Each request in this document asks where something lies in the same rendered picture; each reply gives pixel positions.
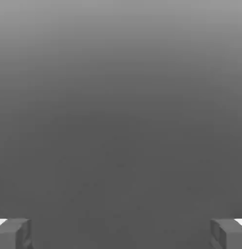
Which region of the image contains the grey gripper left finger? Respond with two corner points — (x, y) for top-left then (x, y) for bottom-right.
(0, 217), (34, 249)

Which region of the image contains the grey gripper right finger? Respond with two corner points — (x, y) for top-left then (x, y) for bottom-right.
(208, 217), (242, 249)

